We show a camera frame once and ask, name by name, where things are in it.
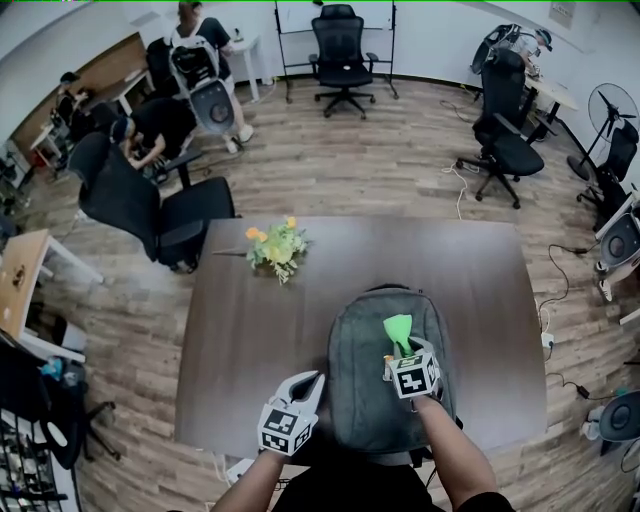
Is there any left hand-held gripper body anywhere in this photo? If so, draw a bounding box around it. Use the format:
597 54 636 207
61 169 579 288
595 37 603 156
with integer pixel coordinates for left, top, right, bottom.
257 394 320 458

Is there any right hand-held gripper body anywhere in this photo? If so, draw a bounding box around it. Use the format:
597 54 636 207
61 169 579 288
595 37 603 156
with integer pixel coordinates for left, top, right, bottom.
382 348 444 401

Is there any green cloth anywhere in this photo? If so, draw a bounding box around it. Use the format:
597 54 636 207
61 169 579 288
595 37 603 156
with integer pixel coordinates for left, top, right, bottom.
382 313 416 359

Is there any grey backpack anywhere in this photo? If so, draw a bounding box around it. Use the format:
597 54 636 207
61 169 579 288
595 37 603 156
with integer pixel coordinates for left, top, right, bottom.
327 283 464 469

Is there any person's left forearm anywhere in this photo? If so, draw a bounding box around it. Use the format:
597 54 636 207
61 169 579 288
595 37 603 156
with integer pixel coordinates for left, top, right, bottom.
209 447 289 512

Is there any person's right forearm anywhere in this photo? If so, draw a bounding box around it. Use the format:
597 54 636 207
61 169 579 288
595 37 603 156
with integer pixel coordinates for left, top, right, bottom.
412 394 501 509

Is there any person's black shirt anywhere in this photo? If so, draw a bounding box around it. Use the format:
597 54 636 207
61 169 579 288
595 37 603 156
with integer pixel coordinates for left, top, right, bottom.
167 447 516 512

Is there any yellow artificial flower bouquet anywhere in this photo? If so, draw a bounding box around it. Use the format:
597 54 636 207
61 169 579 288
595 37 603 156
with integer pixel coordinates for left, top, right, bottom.
212 215 314 286

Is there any grey white equipment pack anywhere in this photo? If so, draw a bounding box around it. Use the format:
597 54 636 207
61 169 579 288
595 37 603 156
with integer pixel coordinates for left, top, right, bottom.
597 202 640 271
597 389 640 457
472 23 524 76
168 33 236 136

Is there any grey waste bin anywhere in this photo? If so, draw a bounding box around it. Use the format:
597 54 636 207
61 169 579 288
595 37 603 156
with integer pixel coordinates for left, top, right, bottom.
52 317 89 351

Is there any teal plastic bag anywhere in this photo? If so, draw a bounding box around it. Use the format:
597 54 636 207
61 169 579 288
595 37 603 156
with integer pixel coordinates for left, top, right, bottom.
39 357 69 379

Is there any black office chair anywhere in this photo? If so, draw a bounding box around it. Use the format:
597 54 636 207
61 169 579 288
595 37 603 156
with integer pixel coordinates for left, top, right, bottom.
455 48 546 210
144 37 181 99
67 130 237 274
576 119 640 234
308 3 380 120

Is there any black railing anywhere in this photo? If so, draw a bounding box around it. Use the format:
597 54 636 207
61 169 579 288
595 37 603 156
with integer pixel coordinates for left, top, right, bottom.
0 409 71 512

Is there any black chair with white patch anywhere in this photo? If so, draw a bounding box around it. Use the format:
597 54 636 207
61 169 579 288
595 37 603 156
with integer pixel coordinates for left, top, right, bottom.
0 332 123 471

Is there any white desk with black legs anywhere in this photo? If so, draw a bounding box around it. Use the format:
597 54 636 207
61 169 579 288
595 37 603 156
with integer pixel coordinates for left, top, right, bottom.
522 74 601 171

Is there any light wooden desk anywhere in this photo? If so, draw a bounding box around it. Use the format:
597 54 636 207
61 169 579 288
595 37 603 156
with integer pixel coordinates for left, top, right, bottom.
0 228 104 341

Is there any black standing fan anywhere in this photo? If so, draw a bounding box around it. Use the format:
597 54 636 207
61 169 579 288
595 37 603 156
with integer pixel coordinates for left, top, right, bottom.
567 82 640 181

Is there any brown desk with white legs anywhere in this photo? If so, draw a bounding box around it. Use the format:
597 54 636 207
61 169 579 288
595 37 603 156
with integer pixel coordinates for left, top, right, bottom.
97 67 151 117

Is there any whiteboard on black stand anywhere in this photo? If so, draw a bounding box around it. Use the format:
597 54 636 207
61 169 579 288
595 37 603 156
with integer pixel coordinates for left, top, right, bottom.
273 0 400 104

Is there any black cable with adapter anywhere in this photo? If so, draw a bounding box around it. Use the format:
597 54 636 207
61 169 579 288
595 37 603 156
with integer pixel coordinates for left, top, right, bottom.
547 349 616 401
537 243 599 311

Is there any grey wall notice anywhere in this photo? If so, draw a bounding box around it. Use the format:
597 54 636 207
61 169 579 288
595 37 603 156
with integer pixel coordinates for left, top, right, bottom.
548 1 576 29

